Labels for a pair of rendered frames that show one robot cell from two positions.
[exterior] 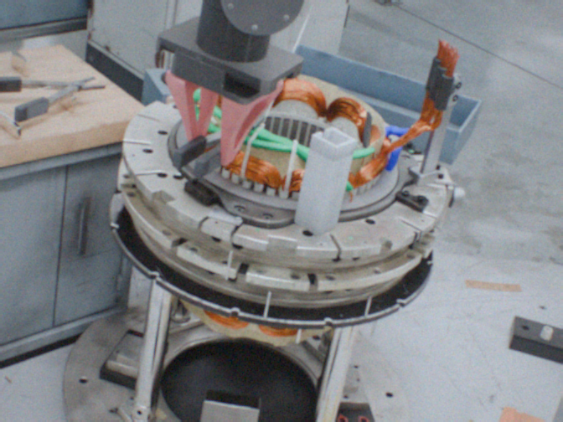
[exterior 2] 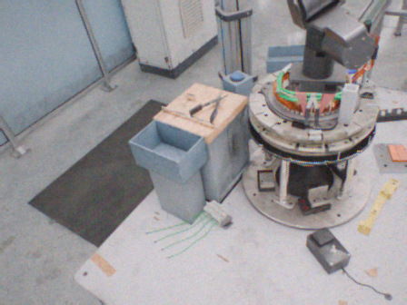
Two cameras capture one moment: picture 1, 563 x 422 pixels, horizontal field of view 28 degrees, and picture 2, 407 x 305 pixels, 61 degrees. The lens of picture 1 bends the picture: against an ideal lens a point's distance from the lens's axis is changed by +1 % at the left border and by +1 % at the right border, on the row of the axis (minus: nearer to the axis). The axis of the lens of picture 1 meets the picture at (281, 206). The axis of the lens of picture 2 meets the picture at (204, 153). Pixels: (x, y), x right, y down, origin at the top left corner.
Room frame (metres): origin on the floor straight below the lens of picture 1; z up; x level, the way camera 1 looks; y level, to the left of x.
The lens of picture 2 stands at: (0.25, 0.31, 1.62)
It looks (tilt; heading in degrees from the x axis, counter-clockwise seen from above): 42 degrees down; 359
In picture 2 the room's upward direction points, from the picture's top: 10 degrees counter-clockwise
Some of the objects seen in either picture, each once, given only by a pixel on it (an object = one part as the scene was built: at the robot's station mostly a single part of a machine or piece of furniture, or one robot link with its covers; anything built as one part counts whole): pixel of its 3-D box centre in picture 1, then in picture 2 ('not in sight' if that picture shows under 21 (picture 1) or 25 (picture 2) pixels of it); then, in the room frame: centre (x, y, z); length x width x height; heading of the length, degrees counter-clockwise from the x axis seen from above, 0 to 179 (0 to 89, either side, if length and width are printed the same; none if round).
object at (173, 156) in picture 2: not in sight; (175, 176); (0.94, 0.39, 0.92); 0.17 x 0.11 x 0.28; 47
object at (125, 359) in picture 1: (134, 352); (266, 179); (0.95, 0.13, 0.83); 0.05 x 0.04 x 0.02; 169
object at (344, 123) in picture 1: (348, 126); not in sight; (1.02, -0.05, 1.12); 0.05 x 0.01 x 0.02; 51
